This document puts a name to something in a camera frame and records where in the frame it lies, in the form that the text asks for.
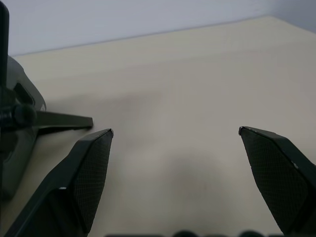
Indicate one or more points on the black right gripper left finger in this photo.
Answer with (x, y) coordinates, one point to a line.
(74, 177)

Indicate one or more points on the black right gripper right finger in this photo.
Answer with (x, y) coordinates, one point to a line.
(279, 172)

